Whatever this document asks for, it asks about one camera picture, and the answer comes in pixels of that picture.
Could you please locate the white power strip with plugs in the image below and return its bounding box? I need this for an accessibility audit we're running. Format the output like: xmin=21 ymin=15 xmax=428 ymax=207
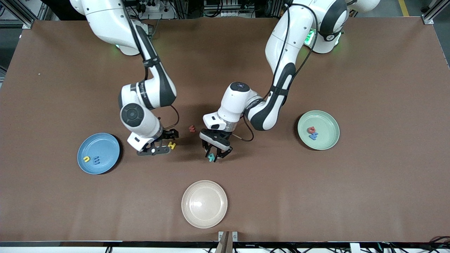
xmin=139 ymin=0 xmax=176 ymax=20

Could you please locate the long white power strip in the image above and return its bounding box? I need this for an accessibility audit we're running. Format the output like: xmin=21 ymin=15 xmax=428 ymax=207
xmin=204 ymin=9 xmax=255 ymax=18

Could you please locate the blue plate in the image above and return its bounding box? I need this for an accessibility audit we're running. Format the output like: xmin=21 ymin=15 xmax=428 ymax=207
xmin=77 ymin=132 xmax=121 ymax=175

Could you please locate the aluminium frame profile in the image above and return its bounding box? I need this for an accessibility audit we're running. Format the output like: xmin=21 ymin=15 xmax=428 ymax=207
xmin=422 ymin=0 xmax=450 ymax=25
xmin=0 ymin=0 xmax=50 ymax=28

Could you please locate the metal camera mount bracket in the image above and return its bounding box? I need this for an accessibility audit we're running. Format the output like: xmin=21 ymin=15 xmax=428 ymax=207
xmin=218 ymin=231 xmax=238 ymax=253

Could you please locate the green plate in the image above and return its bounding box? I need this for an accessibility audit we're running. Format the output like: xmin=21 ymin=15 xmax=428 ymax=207
xmin=297 ymin=110 xmax=340 ymax=151

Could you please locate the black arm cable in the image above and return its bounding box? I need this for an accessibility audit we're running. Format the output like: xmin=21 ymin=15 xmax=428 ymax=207
xmin=232 ymin=3 xmax=319 ymax=142
xmin=121 ymin=0 xmax=180 ymax=130

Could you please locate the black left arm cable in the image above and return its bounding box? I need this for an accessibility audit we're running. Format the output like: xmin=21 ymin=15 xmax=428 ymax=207
xmin=232 ymin=3 xmax=319 ymax=142

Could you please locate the beige plate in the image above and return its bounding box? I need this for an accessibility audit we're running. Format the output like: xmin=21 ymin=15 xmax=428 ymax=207
xmin=181 ymin=180 xmax=228 ymax=229

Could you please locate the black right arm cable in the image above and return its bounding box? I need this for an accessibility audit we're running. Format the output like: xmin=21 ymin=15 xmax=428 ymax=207
xmin=121 ymin=0 xmax=180 ymax=130

